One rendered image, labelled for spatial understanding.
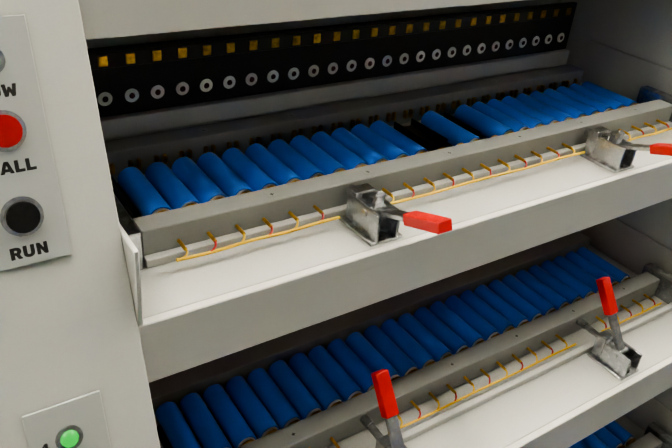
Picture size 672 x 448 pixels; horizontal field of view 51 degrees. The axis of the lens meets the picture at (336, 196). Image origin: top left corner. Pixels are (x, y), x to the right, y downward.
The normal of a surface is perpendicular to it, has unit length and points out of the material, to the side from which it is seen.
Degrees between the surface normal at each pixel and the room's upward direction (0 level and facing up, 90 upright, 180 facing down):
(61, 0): 90
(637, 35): 90
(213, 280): 21
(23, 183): 90
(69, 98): 90
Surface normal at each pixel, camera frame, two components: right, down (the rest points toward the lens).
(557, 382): 0.08, -0.87
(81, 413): 0.54, 0.11
